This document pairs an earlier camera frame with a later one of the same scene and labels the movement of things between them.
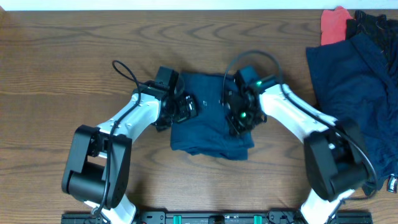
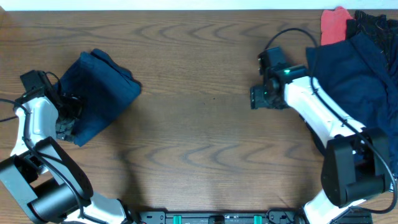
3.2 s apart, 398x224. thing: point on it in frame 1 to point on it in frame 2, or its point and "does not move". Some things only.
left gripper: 189,107 to 66,123
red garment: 333,25 does not move
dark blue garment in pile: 354,82 does not move
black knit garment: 382,30 does not move
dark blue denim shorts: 208,134 to 105,87
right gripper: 236,128 to 257,99
